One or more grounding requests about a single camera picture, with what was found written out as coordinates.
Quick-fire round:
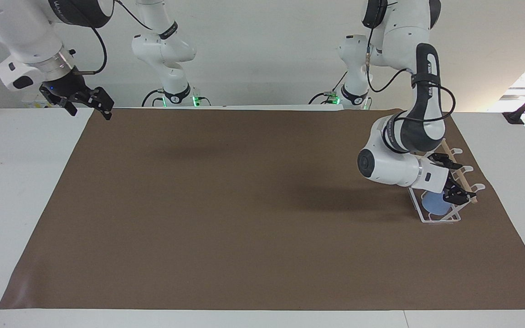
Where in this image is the blue plate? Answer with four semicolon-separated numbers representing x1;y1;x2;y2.
421;191;453;216

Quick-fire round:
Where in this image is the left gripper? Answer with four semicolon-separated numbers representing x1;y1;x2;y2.
427;152;472;206

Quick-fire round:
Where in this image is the black cable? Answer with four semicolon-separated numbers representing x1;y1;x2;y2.
113;0;154;31
72;25;108;76
309;72;349;106
141;88;165;108
365;0;457;125

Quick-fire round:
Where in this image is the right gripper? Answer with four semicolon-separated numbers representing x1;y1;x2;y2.
39;68;115;121

